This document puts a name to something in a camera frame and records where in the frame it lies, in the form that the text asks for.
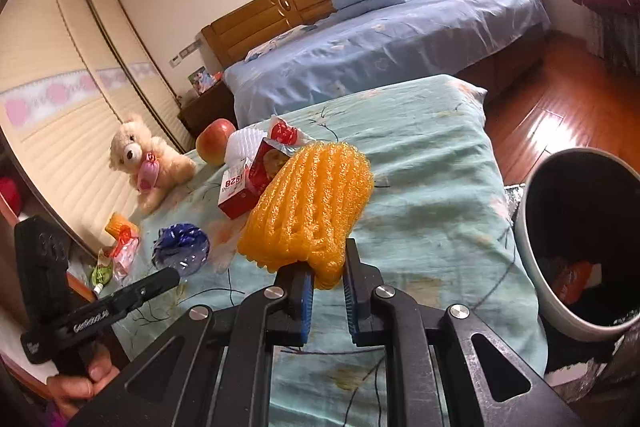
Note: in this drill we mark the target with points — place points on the red orange packet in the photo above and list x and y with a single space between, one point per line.
575 279

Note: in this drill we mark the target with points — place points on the bed with blue sheet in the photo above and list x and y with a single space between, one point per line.
400 37

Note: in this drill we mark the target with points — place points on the red apple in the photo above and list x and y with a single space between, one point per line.
212 142

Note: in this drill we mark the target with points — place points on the small orange foam net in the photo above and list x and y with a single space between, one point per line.
116 224

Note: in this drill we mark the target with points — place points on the floral light green sheet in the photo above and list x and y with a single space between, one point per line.
440 207

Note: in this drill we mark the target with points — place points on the cream sliding door wardrobe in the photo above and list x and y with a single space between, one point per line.
60 57

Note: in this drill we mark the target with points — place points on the wooden headboard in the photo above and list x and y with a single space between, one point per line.
240 32

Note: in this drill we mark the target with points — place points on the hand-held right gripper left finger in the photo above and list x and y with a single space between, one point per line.
300 307

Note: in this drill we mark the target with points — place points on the silver blue wrapper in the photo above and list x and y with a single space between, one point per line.
182 247

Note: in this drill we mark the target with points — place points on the cream teddy bear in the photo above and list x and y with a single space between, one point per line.
130 147

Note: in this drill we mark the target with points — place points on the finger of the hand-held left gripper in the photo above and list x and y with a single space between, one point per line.
150 285

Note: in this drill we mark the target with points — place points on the round dark bin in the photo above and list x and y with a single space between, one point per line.
540 297

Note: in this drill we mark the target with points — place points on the dark patterned curtain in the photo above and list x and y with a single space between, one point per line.
620 42

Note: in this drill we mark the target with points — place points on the green wrapper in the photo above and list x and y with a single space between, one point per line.
102 274

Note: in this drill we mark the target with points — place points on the red white carton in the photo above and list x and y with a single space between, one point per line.
265 167

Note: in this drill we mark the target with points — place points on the red clear candy wrapper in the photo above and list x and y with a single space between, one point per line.
125 243

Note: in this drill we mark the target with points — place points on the flat printed pillow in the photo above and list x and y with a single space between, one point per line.
265 47

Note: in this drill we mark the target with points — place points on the red snack bag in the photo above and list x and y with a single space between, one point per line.
284 132

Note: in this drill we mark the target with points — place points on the person's left hand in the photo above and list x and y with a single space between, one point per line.
80 387

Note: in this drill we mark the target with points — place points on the wall switch panel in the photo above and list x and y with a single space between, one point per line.
182 54

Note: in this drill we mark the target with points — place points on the large yellow foam fruit net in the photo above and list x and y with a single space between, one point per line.
310 207

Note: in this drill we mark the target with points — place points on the red object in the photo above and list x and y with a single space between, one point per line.
10 194

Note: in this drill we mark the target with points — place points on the photo frame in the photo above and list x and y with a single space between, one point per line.
202 81

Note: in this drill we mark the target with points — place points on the dark wooden nightstand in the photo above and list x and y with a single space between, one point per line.
205 112

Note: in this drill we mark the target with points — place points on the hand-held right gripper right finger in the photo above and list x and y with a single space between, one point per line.
352 307

